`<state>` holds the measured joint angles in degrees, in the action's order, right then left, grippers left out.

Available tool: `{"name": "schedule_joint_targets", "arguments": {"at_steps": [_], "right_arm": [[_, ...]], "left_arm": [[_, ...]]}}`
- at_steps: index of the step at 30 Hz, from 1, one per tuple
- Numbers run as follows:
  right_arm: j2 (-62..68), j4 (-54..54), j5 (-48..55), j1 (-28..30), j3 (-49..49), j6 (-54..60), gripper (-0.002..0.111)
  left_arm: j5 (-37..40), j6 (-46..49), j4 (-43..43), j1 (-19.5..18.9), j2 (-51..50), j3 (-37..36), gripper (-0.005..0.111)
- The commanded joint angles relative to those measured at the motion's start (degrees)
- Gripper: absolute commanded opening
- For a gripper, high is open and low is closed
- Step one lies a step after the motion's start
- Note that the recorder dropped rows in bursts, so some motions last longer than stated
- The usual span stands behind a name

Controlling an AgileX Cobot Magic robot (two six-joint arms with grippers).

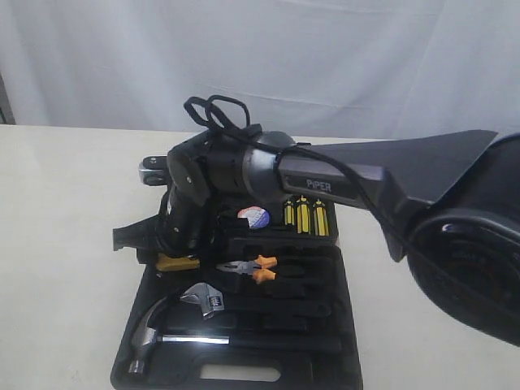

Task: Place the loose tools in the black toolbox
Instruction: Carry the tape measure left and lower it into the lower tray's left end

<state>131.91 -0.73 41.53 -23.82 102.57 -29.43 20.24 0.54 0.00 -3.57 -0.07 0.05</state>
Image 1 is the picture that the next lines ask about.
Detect black electrical tape roll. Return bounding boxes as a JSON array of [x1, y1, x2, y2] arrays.
[[237, 206, 271, 230]]

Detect steel claw hammer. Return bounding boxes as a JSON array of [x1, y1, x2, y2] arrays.
[[128, 298, 342, 375]]

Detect small yellow black screwdriver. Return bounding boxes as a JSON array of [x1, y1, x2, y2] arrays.
[[284, 199, 295, 226]]

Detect silver adjustable wrench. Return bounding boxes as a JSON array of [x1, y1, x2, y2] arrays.
[[180, 282, 331, 321]]

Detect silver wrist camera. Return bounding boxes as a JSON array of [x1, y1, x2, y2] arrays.
[[139, 156, 171, 187]]

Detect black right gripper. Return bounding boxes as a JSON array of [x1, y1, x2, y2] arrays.
[[112, 190, 210, 256]]

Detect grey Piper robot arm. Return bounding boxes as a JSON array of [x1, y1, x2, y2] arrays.
[[113, 125, 519, 345]]

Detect orange black handled pliers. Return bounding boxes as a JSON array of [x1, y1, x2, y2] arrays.
[[214, 254, 326, 293]]

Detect yellow tape measure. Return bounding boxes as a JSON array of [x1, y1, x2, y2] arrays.
[[155, 253, 200, 272]]

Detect black plastic tool case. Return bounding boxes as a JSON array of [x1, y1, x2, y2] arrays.
[[110, 137, 364, 390]]

